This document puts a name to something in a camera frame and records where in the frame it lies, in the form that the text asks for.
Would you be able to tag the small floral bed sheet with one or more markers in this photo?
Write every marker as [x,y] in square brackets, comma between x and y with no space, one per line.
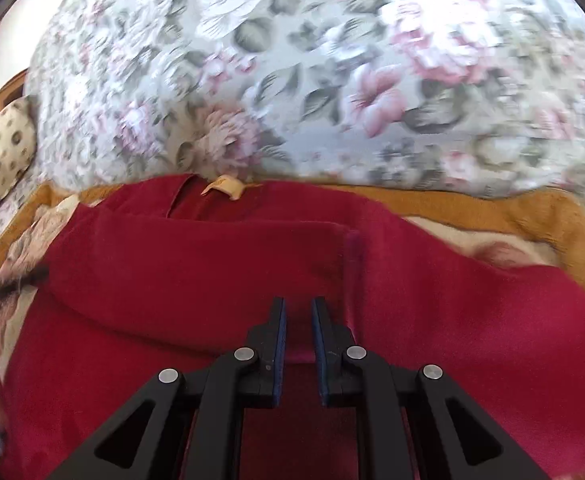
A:
[0,230]

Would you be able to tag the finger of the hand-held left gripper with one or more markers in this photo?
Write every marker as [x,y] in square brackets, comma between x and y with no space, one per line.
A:
[17,282]

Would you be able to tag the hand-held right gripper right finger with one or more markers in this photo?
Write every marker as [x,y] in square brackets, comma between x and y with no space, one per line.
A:
[319,345]

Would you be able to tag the orange bordered floral blanket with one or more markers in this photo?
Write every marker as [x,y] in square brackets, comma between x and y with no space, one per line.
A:
[547,210]

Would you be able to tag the cream spotted pillow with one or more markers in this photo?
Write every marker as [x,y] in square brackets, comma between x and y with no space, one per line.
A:
[2,155]

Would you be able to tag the wooden headboard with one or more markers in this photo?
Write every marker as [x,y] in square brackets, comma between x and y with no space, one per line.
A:
[10,87]

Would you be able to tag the large floral bedspread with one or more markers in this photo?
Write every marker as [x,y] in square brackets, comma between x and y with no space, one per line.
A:
[322,70]

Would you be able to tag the red fleece garment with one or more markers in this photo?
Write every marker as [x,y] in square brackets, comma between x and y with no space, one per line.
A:
[172,270]

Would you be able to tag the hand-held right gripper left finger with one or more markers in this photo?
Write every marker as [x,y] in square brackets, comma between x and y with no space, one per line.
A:
[278,340]

